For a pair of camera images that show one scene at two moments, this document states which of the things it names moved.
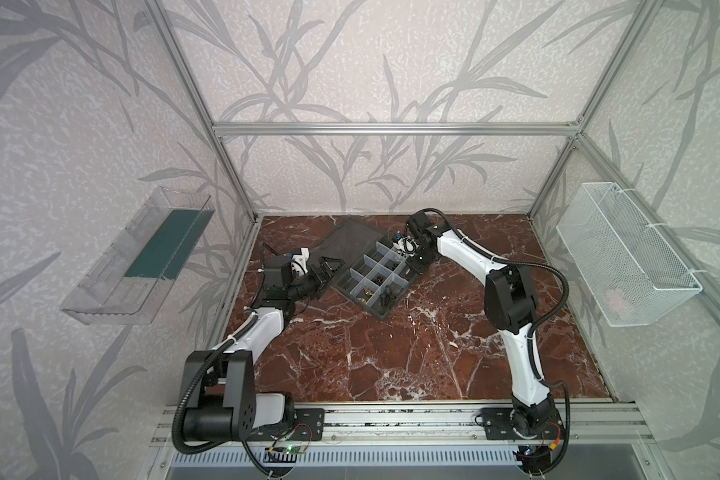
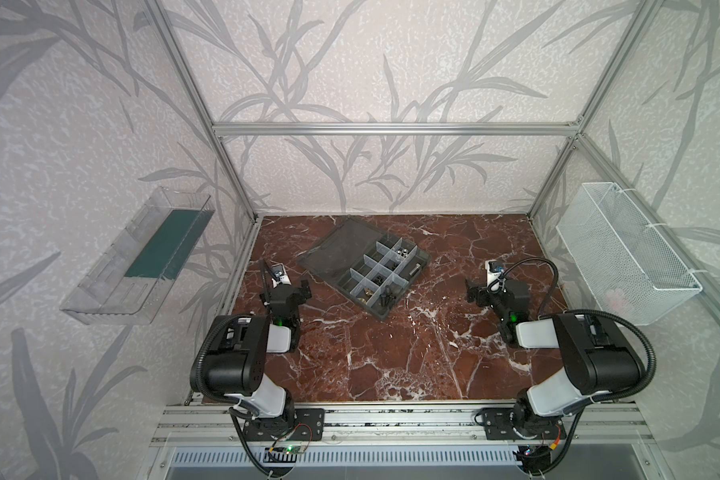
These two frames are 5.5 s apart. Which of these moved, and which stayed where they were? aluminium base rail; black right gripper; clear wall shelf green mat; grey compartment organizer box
Moved: black right gripper
Stayed: clear wall shelf green mat; grey compartment organizer box; aluminium base rail
